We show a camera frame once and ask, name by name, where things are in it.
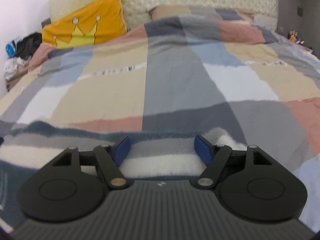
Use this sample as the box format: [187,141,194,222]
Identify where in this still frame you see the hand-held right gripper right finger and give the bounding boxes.
[194,134,274,190]

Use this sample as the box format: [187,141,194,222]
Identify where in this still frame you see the row of small bottles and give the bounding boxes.
[287,30,304,44]

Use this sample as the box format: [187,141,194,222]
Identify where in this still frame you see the cardboard box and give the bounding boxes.
[5,67,32,92]

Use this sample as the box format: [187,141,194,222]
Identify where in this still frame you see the blue plastic bottle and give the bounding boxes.
[5,35,23,58]

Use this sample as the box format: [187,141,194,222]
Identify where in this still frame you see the yellow crown pillow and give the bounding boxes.
[42,0,128,48]

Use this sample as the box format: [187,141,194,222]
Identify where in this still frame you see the beige pillow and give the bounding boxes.
[149,5,193,20]

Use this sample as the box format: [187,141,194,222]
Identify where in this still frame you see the cream striped sweater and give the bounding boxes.
[0,120,248,230]

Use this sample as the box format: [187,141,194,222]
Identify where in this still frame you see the white crumpled clothes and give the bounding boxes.
[4,56,30,80]

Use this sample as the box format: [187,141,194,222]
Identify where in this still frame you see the cream pillow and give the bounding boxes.
[124,7,153,32]

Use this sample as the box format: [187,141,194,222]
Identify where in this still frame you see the patchwork checked quilt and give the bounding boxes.
[0,5,320,233]

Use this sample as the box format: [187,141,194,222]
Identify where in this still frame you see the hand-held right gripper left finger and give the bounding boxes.
[51,135,132,189]

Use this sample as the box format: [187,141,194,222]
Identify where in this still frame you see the black crumpled clothes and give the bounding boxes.
[15,32,43,58]

